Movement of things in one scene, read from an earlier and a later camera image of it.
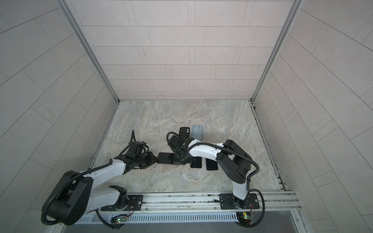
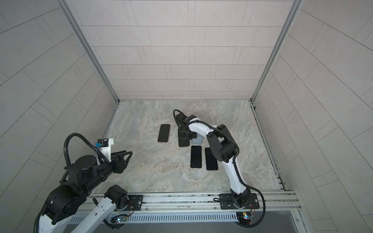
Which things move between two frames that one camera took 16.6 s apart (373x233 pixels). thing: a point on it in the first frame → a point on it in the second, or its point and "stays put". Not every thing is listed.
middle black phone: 197,163 stays put
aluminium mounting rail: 270,201 stays put
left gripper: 151,159 → 118,161
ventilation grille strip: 105,218 stays put
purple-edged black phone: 167,158 → 164,132
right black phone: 211,165 stays put
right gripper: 175,160 → 183,136
